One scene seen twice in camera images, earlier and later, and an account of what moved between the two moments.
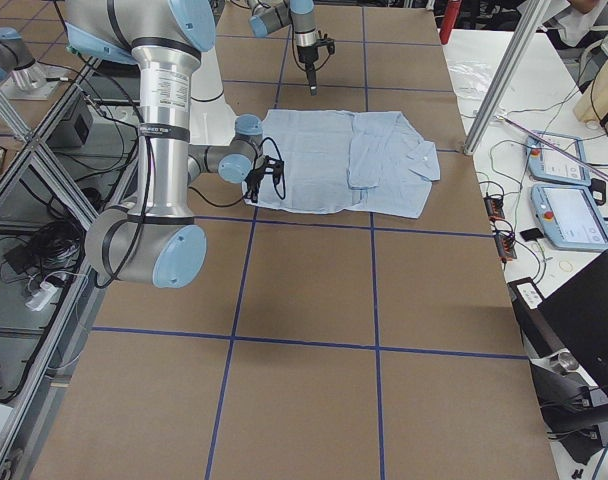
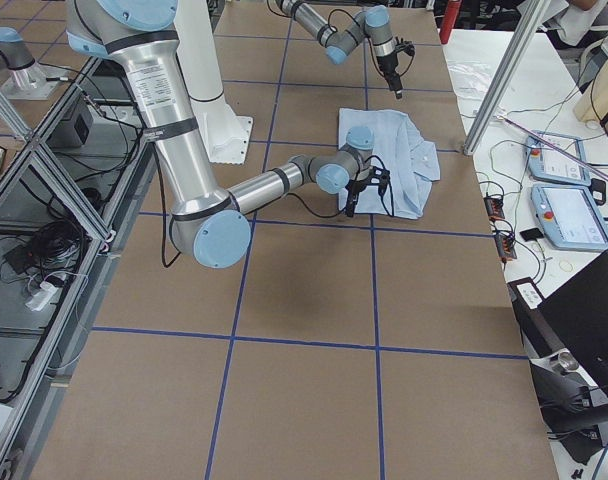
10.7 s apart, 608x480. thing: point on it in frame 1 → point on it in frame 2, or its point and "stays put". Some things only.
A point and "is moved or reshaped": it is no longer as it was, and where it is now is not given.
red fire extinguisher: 449,20 stays put
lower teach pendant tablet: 570,218 stays put
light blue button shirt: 363,162 is moved or reshaped
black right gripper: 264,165 → 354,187
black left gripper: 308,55 → 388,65
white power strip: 46,293 stays put
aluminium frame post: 506,77 stays put
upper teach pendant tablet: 547,163 stays put
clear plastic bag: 470,78 stays put
